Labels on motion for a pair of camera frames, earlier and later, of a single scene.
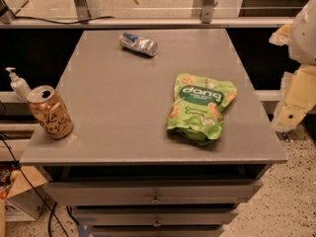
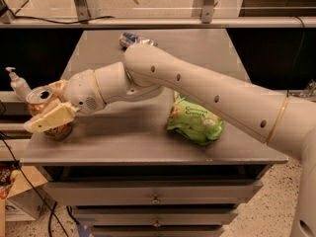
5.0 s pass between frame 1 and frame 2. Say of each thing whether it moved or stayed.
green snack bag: stayed
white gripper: moved
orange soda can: stayed
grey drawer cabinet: stayed
